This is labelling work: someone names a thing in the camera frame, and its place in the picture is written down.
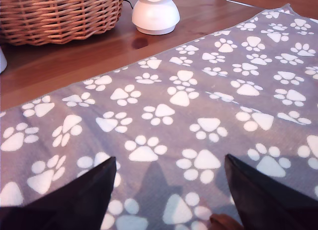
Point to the brown coffee capsule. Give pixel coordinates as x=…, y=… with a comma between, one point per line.
x=223, y=223

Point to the grey paw print cloth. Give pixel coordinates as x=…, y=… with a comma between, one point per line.
x=174, y=130

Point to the white insulated bottle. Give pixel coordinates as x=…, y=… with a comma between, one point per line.
x=2, y=61

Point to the small white round camera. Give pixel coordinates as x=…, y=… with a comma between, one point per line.
x=155, y=16

